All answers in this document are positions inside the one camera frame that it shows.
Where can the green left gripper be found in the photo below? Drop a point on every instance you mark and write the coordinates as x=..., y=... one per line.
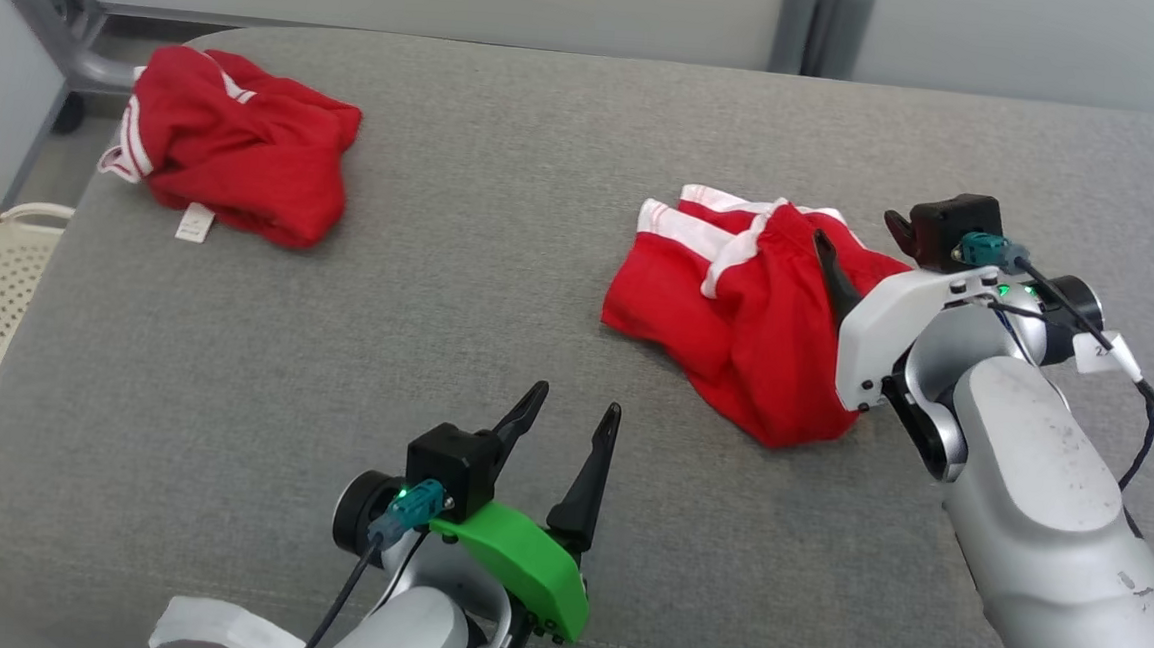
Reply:
x=532, y=572

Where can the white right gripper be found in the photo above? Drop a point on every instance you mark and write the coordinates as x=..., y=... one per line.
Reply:
x=888, y=323

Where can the red shorts with white stripes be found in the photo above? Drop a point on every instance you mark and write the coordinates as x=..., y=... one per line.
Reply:
x=767, y=336

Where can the red basketball jersey white sleeves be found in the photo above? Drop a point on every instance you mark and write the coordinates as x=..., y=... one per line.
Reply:
x=237, y=143

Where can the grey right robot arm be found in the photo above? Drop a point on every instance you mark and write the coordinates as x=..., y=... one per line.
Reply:
x=1048, y=493

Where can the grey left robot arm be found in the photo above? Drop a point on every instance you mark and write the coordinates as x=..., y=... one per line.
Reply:
x=418, y=635

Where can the black caster wheel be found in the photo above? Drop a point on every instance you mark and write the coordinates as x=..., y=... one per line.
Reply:
x=69, y=115

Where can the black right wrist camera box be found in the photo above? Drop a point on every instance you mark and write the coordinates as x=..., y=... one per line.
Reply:
x=954, y=222

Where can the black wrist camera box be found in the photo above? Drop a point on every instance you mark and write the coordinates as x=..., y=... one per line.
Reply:
x=449, y=456
x=954, y=222

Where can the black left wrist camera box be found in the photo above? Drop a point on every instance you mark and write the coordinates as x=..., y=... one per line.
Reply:
x=449, y=456

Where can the teal right camera connector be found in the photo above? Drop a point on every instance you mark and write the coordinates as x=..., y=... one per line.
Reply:
x=987, y=251

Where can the teal camera connector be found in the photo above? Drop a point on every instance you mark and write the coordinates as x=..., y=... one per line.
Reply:
x=410, y=509
x=987, y=251

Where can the teal left camera connector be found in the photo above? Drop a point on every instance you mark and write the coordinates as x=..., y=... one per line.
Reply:
x=410, y=509

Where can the grey partition post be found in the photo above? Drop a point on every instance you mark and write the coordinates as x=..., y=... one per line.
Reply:
x=850, y=30
x=794, y=27

